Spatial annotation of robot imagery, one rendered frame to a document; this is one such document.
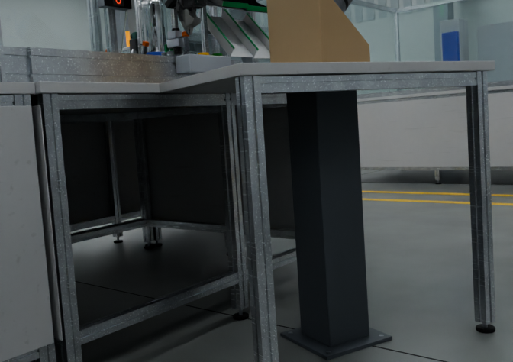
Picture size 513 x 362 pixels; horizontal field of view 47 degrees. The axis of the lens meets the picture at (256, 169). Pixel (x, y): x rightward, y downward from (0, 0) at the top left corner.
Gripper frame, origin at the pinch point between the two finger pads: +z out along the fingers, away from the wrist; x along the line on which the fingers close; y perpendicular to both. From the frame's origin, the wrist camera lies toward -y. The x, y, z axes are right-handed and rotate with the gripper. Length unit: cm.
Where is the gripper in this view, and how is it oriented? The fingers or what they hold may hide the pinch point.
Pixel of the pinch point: (187, 31)
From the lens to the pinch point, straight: 226.6
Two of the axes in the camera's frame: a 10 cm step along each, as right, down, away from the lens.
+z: 0.7, 9.9, 0.8
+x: 6.2, -1.0, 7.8
